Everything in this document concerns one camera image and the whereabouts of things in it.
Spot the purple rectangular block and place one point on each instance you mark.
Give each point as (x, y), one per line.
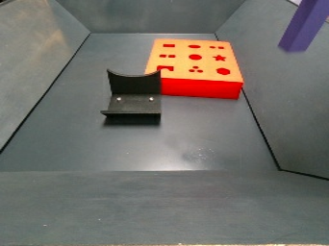
(305, 25)

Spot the orange shape sorting board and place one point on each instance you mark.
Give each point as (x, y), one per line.
(196, 68)

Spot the black curved bracket stand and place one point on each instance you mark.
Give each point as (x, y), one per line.
(135, 102)

